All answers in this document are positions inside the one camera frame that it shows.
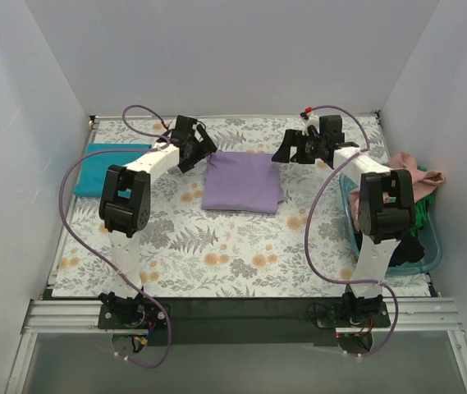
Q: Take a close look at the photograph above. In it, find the purple t shirt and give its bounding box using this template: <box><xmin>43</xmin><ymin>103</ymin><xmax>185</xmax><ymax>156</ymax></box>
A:
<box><xmin>201</xmin><ymin>152</ymin><xmax>285</xmax><ymax>214</ymax></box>

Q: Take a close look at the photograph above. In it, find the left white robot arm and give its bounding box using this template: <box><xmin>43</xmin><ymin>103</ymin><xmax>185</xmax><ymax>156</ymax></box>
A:
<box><xmin>99</xmin><ymin>115</ymin><xmax>217</xmax><ymax>299</ymax></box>

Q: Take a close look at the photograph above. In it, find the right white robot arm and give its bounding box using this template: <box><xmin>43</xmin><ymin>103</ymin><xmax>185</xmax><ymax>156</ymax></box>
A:
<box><xmin>272</xmin><ymin>110</ymin><xmax>416</xmax><ymax>327</ymax></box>

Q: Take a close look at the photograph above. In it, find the folded teal t shirt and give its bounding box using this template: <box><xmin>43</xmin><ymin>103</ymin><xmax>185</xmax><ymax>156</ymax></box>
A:
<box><xmin>74</xmin><ymin>143</ymin><xmax>151</xmax><ymax>198</ymax></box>

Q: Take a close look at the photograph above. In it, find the pink t shirt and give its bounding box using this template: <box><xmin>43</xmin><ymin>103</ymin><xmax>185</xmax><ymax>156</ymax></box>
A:
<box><xmin>348</xmin><ymin>150</ymin><xmax>446</xmax><ymax>231</ymax></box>

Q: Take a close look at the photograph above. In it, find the green t shirt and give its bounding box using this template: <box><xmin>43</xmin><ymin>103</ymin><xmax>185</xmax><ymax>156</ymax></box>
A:
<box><xmin>410</xmin><ymin>189</ymin><xmax>435</xmax><ymax>237</ymax></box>

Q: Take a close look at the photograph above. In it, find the black t shirt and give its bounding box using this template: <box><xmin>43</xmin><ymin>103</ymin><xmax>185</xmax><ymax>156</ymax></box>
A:
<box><xmin>389</xmin><ymin>234</ymin><xmax>424</xmax><ymax>267</ymax></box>

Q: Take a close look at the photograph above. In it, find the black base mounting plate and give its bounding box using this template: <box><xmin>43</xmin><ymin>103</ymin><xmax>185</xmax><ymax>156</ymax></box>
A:
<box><xmin>98</xmin><ymin>295</ymin><xmax>391</xmax><ymax>346</ymax></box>

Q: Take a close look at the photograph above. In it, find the teal plastic basket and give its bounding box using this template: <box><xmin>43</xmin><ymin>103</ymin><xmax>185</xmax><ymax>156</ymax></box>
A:
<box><xmin>339</xmin><ymin>174</ymin><xmax>442</xmax><ymax>276</ymax></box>

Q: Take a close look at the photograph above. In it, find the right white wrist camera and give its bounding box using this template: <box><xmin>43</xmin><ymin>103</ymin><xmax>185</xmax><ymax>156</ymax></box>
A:
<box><xmin>300</xmin><ymin>107</ymin><xmax>319</xmax><ymax>135</ymax></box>

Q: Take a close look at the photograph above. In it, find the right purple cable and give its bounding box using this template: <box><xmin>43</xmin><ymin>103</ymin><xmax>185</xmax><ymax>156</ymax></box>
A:
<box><xmin>298</xmin><ymin>104</ymin><xmax>402</xmax><ymax>359</ymax></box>

